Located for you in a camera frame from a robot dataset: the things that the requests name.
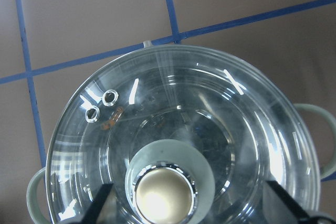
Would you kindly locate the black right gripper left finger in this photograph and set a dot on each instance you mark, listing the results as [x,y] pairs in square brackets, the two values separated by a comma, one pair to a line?
[92,213]

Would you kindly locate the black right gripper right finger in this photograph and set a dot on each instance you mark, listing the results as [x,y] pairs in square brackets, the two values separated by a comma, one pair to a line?
[279,207]

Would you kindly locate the glass pot lid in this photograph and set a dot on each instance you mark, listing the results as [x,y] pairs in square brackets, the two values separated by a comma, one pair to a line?
[244,126]

